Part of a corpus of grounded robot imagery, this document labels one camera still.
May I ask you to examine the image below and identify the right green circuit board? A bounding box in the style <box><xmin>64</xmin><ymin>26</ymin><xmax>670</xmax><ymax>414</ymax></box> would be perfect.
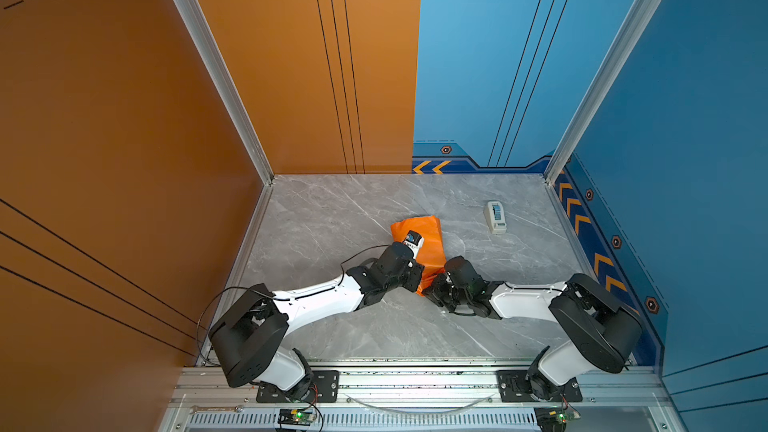
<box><xmin>534</xmin><ymin>408</ymin><xmax>568</xmax><ymax>432</ymax></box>

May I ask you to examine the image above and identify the left green circuit board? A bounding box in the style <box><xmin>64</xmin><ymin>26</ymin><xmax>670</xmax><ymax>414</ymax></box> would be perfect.
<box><xmin>276</xmin><ymin>408</ymin><xmax>321</xmax><ymax>431</ymax></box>

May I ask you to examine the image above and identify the white tape dispenser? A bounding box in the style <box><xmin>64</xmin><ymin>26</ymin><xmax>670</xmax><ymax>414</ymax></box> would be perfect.
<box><xmin>484</xmin><ymin>200</ymin><xmax>507</xmax><ymax>234</ymax></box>

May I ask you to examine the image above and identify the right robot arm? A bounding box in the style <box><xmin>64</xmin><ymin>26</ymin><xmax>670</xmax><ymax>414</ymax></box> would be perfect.
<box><xmin>423</xmin><ymin>272</ymin><xmax>643</xmax><ymax>401</ymax></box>

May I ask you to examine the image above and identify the yellow orange wrapping paper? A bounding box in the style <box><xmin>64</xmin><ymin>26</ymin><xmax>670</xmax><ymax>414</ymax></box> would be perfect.
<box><xmin>390</xmin><ymin>215</ymin><xmax>447</xmax><ymax>295</ymax></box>

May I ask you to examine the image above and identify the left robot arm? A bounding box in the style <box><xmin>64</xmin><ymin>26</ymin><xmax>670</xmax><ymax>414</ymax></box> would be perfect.
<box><xmin>209</xmin><ymin>257</ymin><xmax>424</xmax><ymax>401</ymax></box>

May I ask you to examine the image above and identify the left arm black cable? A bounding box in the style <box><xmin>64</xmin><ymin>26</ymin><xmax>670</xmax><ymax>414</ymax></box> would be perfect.
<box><xmin>195</xmin><ymin>284</ymin><xmax>277</xmax><ymax>368</ymax></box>

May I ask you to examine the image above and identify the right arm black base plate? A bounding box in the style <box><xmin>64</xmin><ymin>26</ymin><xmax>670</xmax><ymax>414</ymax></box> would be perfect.
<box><xmin>495</xmin><ymin>370</ymin><xmax>583</xmax><ymax>403</ymax></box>

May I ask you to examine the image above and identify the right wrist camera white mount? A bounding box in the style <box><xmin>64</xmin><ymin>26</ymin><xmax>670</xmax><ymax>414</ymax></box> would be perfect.
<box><xmin>444</xmin><ymin>256</ymin><xmax>486</xmax><ymax>294</ymax></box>

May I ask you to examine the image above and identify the aluminium front rail frame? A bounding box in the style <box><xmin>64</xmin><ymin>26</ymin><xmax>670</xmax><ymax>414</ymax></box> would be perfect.
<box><xmin>159</xmin><ymin>359</ymin><xmax>686</xmax><ymax>431</ymax></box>

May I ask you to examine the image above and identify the aluminium corner post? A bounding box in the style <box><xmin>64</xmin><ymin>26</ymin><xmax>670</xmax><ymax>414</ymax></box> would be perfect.
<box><xmin>173</xmin><ymin>0</ymin><xmax>274</xmax><ymax>186</ymax></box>
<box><xmin>543</xmin><ymin>0</ymin><xmax>662</xmax><ymax>186</ymax></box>

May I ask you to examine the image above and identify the clear tube on rail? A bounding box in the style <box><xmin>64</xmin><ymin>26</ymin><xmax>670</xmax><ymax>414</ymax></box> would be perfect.
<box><xmin>345</xmin><ymin>395</ymin><xmax>493</xmax><ymax>416</ymax></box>

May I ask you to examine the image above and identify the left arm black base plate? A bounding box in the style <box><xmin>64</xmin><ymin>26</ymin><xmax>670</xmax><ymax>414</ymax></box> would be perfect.
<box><xmin>256</xmin><ymin>369</ymin><xmax>340</xmax><ymax>404</ymax></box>

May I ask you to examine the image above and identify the left aluminium corner post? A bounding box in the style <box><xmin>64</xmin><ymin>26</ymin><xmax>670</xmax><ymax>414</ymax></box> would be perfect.
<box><xmin>173</xmin><ymin>0</ymin><xmax>274</xmax><ymax>186</ymax></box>

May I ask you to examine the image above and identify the right aluminium corner post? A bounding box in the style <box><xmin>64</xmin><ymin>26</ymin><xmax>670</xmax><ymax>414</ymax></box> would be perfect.
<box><xmin>543</xmin><ymin>0</ymin><xmax>662</xmax><ymax>186</ymax></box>

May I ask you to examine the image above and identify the green circuit board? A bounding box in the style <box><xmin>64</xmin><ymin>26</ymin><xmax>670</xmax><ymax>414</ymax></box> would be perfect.
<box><xmin>276</xmin><ymin>408</ymin><xmax>321</xmax><ymax>431</ymax></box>
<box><xmin>534</xmin><ymin>408</ymin><xmax>568</xmax><ymax>432</ymax></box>

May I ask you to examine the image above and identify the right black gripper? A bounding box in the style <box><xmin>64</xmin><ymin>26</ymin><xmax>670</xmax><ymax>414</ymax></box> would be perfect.
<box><xmin>417</xmin><ymin>274</ymin><xmax>471</xmax><ymax>315</ymax></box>

